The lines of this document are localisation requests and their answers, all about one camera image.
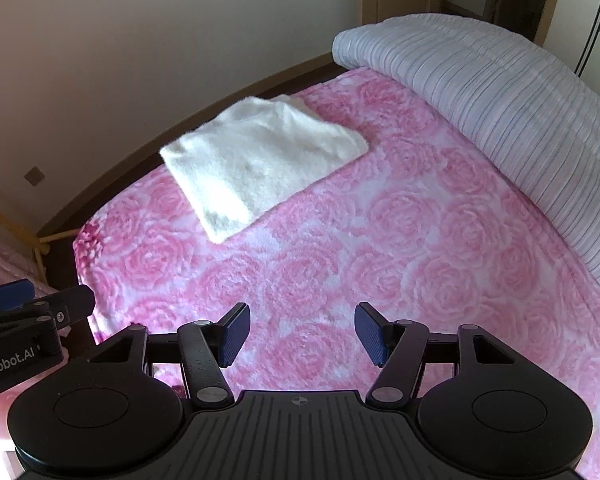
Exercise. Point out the pink floral blanket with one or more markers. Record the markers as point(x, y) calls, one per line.
point(380, 240)

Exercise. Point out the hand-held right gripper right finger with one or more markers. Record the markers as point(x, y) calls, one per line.
point(370, 335)

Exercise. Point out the white striped sweater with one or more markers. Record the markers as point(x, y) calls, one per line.
point(260, 160)

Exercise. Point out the wall socket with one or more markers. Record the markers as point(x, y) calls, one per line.
point(35, 175)

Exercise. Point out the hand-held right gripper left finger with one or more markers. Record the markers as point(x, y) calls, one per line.
point(235, 335)

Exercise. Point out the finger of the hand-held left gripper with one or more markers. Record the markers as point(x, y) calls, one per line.
point(5, 297)
point(70, 305)

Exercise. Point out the striped lilac quilt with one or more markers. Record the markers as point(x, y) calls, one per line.
point(505, 100)

